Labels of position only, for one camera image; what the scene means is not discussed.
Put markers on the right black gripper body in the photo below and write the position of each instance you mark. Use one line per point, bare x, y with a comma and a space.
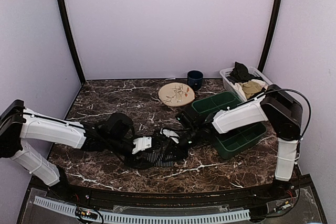
184, 152

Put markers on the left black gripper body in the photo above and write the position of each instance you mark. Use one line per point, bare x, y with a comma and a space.
133, 161

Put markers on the navy striped underwear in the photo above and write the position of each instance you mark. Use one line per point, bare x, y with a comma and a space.
158, 161

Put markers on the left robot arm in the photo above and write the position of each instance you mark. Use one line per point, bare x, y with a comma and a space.
116, 134

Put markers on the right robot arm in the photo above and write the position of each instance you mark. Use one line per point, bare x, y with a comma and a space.
233, 126

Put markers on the beige floral plate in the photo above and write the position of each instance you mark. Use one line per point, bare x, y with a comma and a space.
176, 94

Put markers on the dark blue mug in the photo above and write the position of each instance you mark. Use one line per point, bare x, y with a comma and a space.
195, 79

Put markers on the beige garment in basket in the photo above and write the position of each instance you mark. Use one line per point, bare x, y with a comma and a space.
250, 88

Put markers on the black garment in basket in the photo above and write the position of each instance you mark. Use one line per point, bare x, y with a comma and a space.
240, 74

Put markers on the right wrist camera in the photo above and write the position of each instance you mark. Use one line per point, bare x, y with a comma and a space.
170, 134

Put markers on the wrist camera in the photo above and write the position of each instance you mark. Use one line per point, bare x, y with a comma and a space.
170, 134
141, 144

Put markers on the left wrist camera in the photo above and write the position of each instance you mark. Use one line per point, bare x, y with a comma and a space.
141, 144

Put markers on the white slotted cable duct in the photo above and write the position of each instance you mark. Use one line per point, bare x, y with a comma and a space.
88, 215

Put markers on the black front rail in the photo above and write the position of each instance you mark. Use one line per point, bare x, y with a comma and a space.
252, 197

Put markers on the right black frame post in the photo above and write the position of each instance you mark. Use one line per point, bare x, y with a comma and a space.
269, 35

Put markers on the black frame post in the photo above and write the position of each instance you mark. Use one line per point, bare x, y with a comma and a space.
269, 35
70, 40

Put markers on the left black frame post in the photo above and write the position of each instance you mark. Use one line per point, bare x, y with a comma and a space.
70, 40

